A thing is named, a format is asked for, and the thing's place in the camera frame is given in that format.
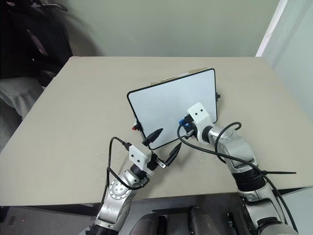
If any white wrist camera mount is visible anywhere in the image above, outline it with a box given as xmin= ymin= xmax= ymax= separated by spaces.
xmin=128 ymin=144 xmax=155 ymax=176
xmin=186 ymin=102 xmax=215 ymax=142

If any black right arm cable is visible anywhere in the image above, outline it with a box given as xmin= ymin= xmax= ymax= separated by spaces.
xmin=177 ymin=122 xmax=303 ymax=232

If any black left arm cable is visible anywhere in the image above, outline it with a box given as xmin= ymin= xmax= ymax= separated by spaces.
xmin=99 ymin=137 xmax=143 ymax=206

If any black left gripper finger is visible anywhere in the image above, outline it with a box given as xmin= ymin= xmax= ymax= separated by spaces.
xmin=164 ymin=142 xmax=182 ymax=168
xmin=142 ymin=128 xmax=164 ymax=148

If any white door frame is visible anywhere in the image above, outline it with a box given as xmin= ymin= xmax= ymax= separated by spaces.
xmin=255 ymin=0 xmax=290 ymax=58

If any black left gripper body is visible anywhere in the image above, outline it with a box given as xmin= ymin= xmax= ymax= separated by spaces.
xmin=146 ymin=152 xmax=170 ymax=172

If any black zip tie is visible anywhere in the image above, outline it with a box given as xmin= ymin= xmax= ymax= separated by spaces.
xmin=258 ymin=170 xmax=297 ymax=176

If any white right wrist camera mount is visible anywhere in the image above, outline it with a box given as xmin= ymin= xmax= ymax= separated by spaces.
xmin=186 ymin=102 xmax=215 ymax=142

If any black-framed whiteboard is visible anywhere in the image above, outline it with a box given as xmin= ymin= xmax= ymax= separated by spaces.
xmin=127 ymin=68 xmax=219 ymax=151

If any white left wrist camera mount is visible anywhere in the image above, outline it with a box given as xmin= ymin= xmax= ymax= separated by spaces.
xmin=128 ymin=144 xmax=155 ymax=176

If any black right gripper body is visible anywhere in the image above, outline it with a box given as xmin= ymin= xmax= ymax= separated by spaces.
xmin=183 ymin=123 xmax=199 ymax=141

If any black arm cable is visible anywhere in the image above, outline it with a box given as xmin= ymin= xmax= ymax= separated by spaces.
xmin=99 ymin=137 xmax=143 ymax=206
xmin=177 ymin=122 xmax=303 ymax=232

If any black office chair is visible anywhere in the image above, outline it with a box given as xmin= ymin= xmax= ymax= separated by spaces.
xmin=0 ymin=0 xmax=74 ymax=87

